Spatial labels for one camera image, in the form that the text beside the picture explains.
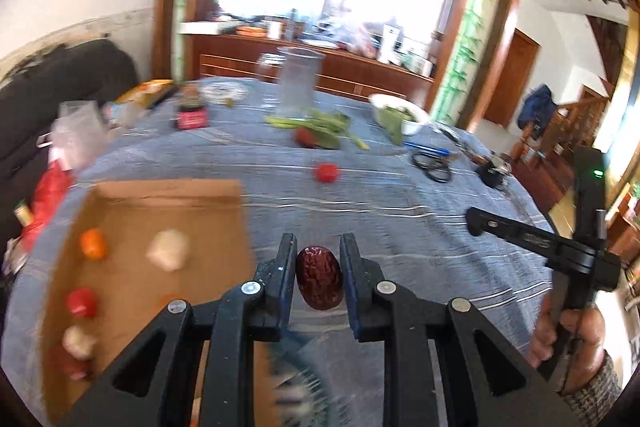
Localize clear plastic bag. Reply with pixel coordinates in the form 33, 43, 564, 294
50, 101, 108, 170

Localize person's right hand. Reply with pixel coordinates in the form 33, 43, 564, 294
529, 293, 608, 390

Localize red label jar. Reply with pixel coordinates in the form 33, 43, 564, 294
175, 87, 210, 130

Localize red plastic bag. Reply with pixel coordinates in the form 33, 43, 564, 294
20, 167, 76, 253

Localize green leafy vegetable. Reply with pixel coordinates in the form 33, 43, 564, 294
265, 109, 371, 151

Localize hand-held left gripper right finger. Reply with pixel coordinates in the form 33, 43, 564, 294
339, 233, 583, 427

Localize blue jacket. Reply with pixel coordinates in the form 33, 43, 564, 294
517, 84, 558, 142

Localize smooth orange mandarin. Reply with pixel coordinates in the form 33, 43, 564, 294
79, 228, 108, 261

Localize red dried date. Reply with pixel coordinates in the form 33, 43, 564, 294
52, 347, 93, 380
295, 245, 345, 311

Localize patterned white plate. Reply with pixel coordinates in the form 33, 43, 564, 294
200, 79, 249, 102

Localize small black device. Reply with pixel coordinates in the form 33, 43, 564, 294
477, 157, 511, 188

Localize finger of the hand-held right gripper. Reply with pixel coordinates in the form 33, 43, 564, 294
466, 206, 556, 254

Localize white garlic bulb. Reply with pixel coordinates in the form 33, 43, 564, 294
146, 229, 192, 273

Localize clear glass mug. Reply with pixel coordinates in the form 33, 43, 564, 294
256, 47, 326, 118

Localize black handled scissors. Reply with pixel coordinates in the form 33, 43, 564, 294
410, 149, 453, 182

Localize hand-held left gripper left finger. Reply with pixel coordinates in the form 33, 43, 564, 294
57, 233, 298, 427

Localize person's right forearm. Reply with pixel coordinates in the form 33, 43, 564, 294
557, 349, 626, 413

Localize wooden door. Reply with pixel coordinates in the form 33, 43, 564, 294
482, 29, 542, 128

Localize wooden sideboard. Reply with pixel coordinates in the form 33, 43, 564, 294
180, 32, 436, 108

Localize wooden stair railing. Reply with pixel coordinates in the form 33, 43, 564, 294
510, 97, 616, 208

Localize black leather sofa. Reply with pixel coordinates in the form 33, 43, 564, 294
0, 39, 141, 258

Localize blue patterned dish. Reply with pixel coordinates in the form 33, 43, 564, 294
265, 337, 332, 427

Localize blue pen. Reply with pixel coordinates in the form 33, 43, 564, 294
402, 142, 451, 155

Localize brown cardboard box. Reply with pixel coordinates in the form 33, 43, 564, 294
40, 179, 273, 427

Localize white bowl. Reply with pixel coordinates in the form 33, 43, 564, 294
369, 93, 431, 145

